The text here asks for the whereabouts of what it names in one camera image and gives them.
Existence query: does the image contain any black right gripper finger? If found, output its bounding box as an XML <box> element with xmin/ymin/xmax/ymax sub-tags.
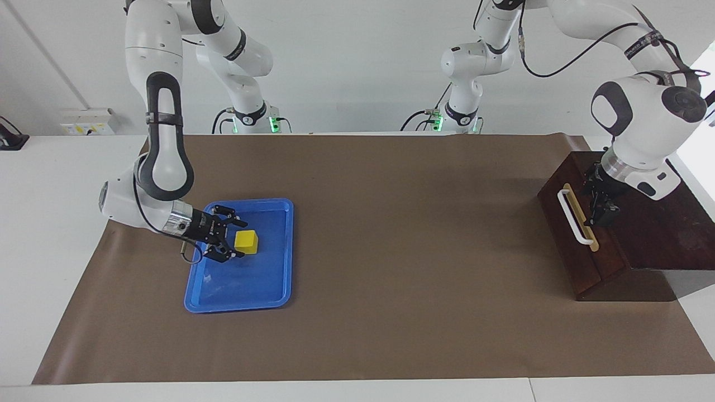
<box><xmin>205</xmin><ymin>241</ymin><xmax>246</xmax><ymax>264</ymax></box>
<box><xmin>212</xmin><ymin>205</ymin><xmax>249</xmax><ymax>229</ymax></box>

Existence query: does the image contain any dark wooden cabinet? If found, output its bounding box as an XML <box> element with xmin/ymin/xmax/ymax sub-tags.
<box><xmin>537</xmin><ymin>150</ymin><xmax>715</xmax><ymax>303</ymax></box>

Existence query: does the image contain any blue plastic tray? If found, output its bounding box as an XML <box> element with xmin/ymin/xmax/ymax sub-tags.
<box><xmin>184</xmin><ymin>198</ymin><xmax>295</xmax><ymax>314</ymax></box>

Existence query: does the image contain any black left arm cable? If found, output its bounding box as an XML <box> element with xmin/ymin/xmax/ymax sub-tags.
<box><xmin>517</xmin><ymin>4</ymin><xmax>706</xmax><ymax>79</ymax></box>

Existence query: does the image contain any black base cable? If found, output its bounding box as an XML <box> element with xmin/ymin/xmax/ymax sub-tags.
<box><xmin>399</xmin><ymin>84</ymin><xmax>452</xmax><ymax>133</ymax></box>
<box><xmin>211</xmin><ymin>106</ymin><xmax>292</xmax><ymax>135</ymax></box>

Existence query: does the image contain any black table clamp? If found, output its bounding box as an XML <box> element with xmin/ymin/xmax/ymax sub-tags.
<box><xmin>0</xmin><ymin>116</ymin><xmax>30</xmax><ymax>151</ymax></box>

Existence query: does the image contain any white wall socket box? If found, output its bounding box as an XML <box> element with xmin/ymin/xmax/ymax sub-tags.
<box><xmin>59</xmin><ymin>107</ymin><xmax>120</xmax><ymax>137</ymax></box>

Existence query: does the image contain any wooden drawer with white handle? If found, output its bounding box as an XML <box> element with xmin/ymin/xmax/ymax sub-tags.
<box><xmin>537</xmin><ymin>152</ymin><xmax>629</xmax><ymax>296</ymax></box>

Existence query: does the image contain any brown table mat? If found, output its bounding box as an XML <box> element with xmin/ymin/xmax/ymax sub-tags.
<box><xmin>32</xmin><ymin>133</ymin><xmax>715</xmax><ymax>385</ymax></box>

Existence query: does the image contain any yellow cube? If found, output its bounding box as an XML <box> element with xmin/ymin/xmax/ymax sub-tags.
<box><xmin>234</xmin><ymin>229</ymin><xmax>260</xmax><ymax>256</ymax></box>

